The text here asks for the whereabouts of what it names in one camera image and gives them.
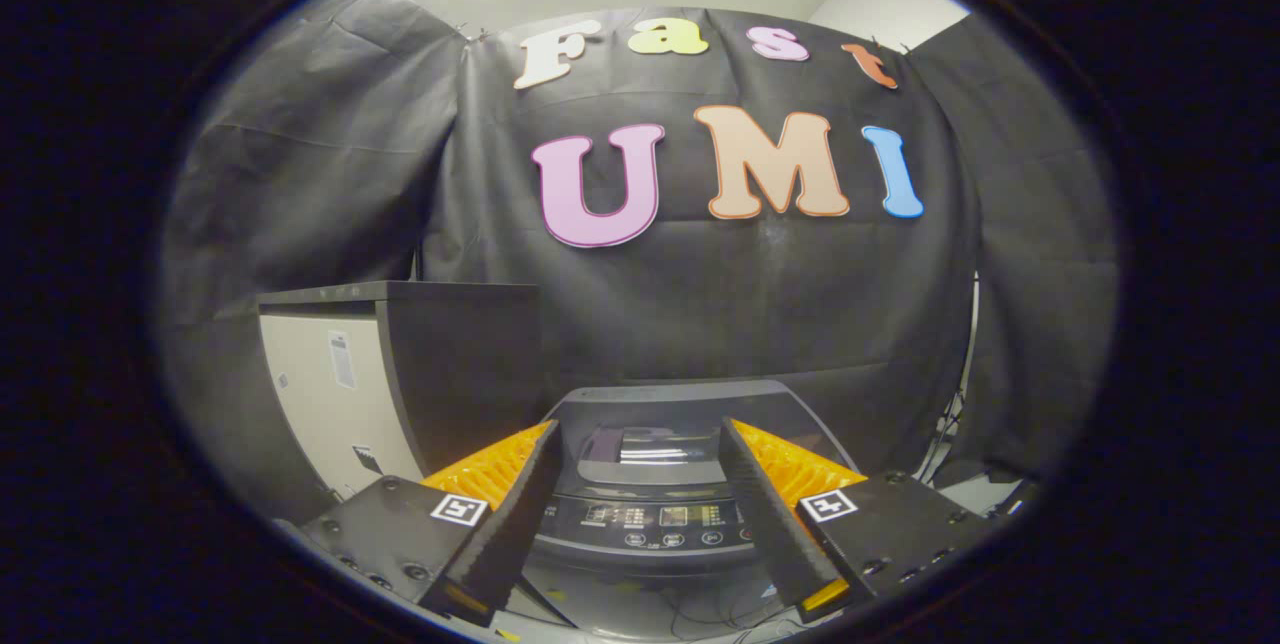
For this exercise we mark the black light stand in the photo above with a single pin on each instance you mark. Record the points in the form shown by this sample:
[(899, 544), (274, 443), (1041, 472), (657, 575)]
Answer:
[(955, 394)]

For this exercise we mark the grey washing machine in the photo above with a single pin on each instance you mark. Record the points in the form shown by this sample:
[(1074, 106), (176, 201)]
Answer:
[(650, 554)]

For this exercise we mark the white cabinet with dark frame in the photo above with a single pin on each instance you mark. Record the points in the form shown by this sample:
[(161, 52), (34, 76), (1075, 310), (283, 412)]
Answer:
[(320, 394)]

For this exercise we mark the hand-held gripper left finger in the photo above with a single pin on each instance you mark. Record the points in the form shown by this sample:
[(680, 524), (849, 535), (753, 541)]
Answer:
[(510, 524)]

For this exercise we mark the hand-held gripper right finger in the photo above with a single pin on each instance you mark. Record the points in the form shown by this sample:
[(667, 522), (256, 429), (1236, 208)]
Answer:
[(770, 524)]

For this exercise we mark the black backdrop cloth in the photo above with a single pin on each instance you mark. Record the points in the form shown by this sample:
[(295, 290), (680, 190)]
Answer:
[(720, 304)]

